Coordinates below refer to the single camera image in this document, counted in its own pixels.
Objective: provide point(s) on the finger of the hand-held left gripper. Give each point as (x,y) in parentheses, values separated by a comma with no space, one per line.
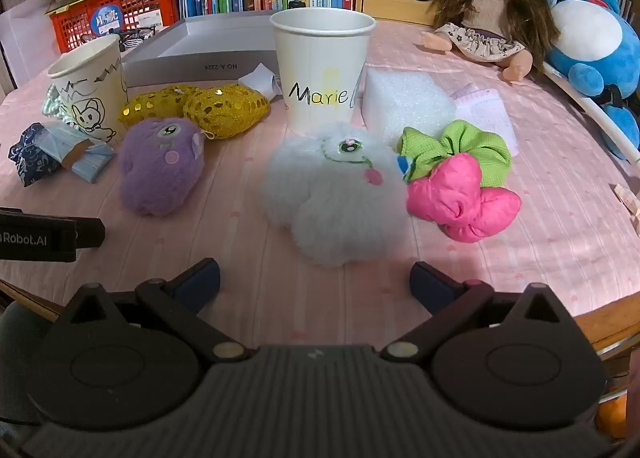
(90,234)

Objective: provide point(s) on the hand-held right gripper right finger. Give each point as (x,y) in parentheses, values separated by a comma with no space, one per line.
(430,288)

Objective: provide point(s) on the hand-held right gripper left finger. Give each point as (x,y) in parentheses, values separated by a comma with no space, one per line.
(195,284)

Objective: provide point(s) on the purple fluffy plush toy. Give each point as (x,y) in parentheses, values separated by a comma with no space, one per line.
(160,167)

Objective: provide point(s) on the white fluffy plush toy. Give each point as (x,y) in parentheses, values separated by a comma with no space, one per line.
(330,198)

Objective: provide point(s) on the green checked cloth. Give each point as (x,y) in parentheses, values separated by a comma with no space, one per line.
(51,102)

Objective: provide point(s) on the paper cup with cartoon drawing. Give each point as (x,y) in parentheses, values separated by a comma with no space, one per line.
(92,87)

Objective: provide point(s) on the green scrunchie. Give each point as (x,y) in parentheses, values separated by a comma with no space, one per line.
(465,142)

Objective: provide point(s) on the gold sequin pouch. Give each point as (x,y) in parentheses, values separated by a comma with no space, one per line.
(220,110)

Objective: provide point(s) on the grey cardboard box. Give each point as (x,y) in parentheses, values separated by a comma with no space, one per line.
(200,47)

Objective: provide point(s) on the white paper cup with lettering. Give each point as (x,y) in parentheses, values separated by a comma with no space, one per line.
(320,62)

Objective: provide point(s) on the pink tablecloth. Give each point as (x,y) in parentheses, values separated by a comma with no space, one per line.
(225,238)

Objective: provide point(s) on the light blue face mask pack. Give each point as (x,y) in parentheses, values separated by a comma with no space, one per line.
(85,155)

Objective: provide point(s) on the white pink folded cloth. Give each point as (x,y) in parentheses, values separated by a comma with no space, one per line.
(487,112)

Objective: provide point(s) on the white foam block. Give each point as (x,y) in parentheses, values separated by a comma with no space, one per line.
(400,102)

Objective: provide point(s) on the white board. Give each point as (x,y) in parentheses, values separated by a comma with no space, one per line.
(25,47)

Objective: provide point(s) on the blue round label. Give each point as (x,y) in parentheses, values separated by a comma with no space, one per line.
(109,20)

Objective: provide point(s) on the crumpled white paper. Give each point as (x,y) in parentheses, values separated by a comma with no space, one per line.
(262,80)

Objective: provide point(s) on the tan paper strip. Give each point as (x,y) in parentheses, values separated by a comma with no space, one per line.
(629,203)

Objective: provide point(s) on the red plastic crate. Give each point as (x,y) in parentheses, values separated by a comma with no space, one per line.
(135,2)

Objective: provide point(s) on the white curved tube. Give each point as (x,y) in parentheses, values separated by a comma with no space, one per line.
(590,105)

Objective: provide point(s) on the long-haired doll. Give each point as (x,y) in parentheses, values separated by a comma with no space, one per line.
(495,12)

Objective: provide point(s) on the blue white plush toy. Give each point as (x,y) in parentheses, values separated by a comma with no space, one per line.
(595,37)

